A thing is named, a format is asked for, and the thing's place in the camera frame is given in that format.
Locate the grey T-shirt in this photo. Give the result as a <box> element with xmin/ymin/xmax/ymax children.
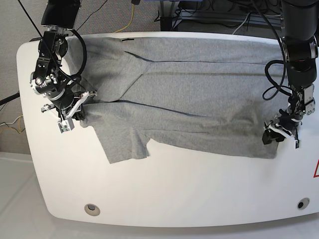
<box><xmin>81</xmin><ymin>37</ymin><xmax>288</xmax><ymax>163</ymax></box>

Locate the right table grommet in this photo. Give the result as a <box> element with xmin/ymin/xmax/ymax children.
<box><xmin>297</xmin><ymin>198</ymin><xmax>310</xmax><ymax>210</ymax></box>

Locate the white cable on floor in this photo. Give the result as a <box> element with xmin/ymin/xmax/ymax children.
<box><xmin>0</xmin><ymin>114</ymin><xmax>23</xmax><ymax>125</ymax></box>

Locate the yellow cable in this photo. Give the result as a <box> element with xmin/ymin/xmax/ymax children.
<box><xmin>114</xmin><ymin>3</ymin><xmax>136</xmax><ymax>34</ymax></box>

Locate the black table leg base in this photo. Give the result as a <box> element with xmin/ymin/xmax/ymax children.
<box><xmin>159</xmin><ymin>16</ymin><xmax>174</xmax><ymax>32</ymax></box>

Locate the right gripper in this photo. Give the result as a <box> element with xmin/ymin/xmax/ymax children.
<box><xmin>41</xmin><ymin>91</ymin><xmax>97</xmax><ymax>122</ymax></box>

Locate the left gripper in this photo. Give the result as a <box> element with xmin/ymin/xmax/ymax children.
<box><xmin>262</xmin><ymin>114</ymin><xmax>301</xmax><ymax>145</ymax></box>

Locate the red triangle sticker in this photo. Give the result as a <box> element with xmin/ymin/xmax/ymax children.
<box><xmin>313</xmin><ymin>160</ymin><xmax>319</xmax><ymax>178</ymax></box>

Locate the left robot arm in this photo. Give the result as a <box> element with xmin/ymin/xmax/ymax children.
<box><xmin>262</xmin><ymin>0</ymin><xmax>319</xmax><ymax>147</ymax></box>

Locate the left table grommet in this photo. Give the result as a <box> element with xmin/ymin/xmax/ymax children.
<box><xmin>84</xmin><ymin>204</ymin><xmax>101</xmax><ymax>217</ymax></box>

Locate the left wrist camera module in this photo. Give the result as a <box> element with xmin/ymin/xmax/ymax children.
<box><xmin>58</xmin><ymin>119</ymin><xmax>74</xmax><ymax>133</ymax></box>

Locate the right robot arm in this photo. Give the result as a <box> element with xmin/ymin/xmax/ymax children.
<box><xmin>30</xmin><ymin>0</ymin><xmax>90</xmax><ymax>120</ymax></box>

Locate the table grommet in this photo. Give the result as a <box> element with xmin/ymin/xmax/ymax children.
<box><xmin>84</xmin><ymin>204</ymin><xmax>101</xmax><ymax>217</ymax></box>
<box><xmin>297</xmin><ymin>198</ymin><xmax>310</xmax><ymax>210</ymax></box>

